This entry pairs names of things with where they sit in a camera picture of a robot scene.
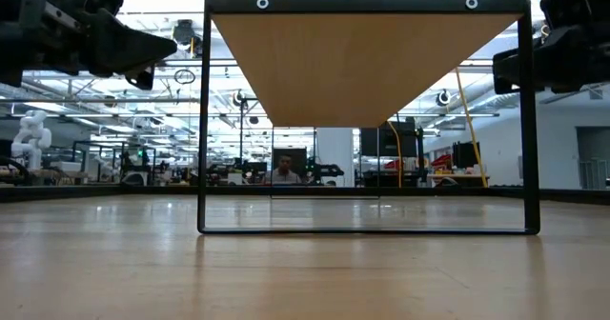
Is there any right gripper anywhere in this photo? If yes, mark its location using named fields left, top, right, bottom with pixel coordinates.
left=492, top=0, right=610, bottom=95

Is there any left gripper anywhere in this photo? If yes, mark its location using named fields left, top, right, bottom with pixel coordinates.
left=0, top=0, right=178, bottom=91

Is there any grey door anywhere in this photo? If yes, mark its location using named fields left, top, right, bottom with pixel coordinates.
left=575, top=126, right=610, bottom=190

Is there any small black monitor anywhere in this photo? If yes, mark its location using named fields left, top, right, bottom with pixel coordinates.
left=451, top=141, right=481, bottom=170

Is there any red object on table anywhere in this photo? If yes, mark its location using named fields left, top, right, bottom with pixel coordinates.
left=430, top=153, right=454, bottom=171

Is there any large black screen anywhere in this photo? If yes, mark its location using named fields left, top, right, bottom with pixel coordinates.
left=359, top=121, right=418, bottom=158

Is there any wooden tray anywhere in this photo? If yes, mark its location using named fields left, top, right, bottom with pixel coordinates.
left=196, top=0, right=542, bottom=236

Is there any person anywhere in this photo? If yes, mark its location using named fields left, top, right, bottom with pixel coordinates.
left=270, top=153, right=302, bottom=186

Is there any white pillar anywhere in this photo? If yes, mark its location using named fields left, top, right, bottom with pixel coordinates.
left=315, top=127, right=356, bottom=189

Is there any black cable loop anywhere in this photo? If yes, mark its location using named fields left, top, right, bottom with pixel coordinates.
left=173, top=68, right=197, bottom=86

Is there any black frame workstation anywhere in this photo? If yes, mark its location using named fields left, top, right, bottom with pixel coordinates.
left=71, top=140, right=157, bottom=186

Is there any thin yellow hanging cable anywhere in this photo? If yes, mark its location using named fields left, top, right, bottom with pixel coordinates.
left=386, top=119, right=404, bottom=189

